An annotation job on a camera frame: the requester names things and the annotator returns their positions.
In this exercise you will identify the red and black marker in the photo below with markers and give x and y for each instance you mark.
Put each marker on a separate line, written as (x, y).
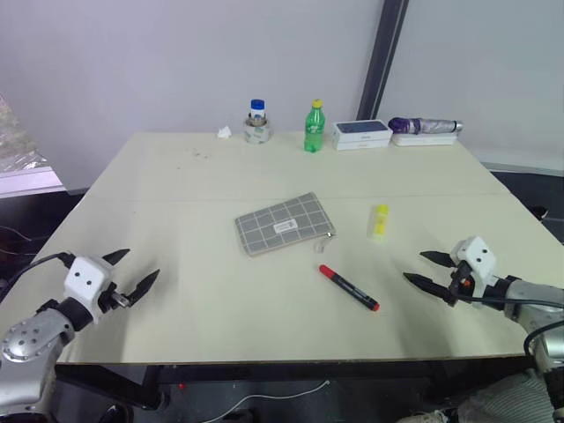
(350, 288)

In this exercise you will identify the small black floor object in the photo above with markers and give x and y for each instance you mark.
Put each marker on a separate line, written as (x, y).
(541, 212)

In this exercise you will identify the blue capped small jar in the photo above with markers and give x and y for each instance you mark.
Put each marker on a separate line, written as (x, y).
(257, 134)

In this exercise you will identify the small blue-capped white bottle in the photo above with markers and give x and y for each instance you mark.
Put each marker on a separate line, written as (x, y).
(257, 110)

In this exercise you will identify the grey checked pencil pouch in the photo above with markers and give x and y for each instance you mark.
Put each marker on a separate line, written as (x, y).
(282, 222)

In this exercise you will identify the white box with blue lid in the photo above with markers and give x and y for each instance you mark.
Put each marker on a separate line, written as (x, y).
(361, 128)

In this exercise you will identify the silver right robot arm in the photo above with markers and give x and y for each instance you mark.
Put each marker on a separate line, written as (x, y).
(529, 293)

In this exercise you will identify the dark vertical wall post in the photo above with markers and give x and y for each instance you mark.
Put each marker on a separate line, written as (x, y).
(381, 57)

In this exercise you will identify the green plastic soda bottle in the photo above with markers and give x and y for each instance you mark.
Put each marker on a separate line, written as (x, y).
(313, 130)

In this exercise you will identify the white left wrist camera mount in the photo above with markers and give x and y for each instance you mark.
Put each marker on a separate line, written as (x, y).
(86, 275)

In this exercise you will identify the grey striped cloth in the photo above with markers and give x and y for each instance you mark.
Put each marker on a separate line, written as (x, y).
(511, 398)

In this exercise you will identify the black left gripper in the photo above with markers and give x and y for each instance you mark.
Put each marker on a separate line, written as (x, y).
(112, 300)

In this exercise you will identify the crumpled white paper scrap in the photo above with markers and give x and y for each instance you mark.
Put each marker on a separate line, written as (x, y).
(224, 132)

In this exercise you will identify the purple folded umbrella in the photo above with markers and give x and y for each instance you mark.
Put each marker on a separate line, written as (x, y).
(423, 125)

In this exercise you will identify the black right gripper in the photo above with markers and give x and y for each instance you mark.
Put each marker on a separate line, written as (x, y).
(460, 282)

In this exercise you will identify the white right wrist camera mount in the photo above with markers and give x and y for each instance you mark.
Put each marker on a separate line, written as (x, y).
(478, 260)

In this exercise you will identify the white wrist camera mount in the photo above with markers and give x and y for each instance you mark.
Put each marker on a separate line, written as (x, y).
(86, 275)
(478, 260)

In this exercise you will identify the translucent plastic sheet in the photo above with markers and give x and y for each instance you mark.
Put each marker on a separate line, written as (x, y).
(20, 141)

